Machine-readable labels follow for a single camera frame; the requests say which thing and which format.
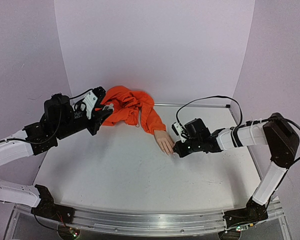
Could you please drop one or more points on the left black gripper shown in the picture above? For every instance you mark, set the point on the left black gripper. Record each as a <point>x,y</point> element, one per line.
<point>98,119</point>

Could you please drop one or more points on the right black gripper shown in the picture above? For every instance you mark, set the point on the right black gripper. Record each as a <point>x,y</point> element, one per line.
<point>181,148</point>

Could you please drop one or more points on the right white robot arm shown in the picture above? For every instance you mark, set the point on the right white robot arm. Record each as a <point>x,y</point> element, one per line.
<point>276,132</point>

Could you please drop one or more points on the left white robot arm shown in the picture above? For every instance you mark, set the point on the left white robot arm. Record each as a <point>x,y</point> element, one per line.
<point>60,120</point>

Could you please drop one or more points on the orange crumpled garment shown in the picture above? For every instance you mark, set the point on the orange crumpled garment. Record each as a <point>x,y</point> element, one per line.
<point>134,108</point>

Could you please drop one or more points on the mannequin hand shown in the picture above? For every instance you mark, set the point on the mannequin hand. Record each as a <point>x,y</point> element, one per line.
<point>164,141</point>

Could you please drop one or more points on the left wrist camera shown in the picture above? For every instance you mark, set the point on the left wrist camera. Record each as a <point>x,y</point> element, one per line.
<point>89,103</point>

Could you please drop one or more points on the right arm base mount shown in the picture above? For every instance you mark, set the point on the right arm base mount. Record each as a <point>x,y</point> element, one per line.
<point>252,213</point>

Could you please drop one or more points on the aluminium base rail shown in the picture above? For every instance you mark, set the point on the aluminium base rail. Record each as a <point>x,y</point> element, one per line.
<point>23,225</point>

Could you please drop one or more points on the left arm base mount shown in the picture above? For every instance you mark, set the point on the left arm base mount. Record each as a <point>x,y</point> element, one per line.
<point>48,209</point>

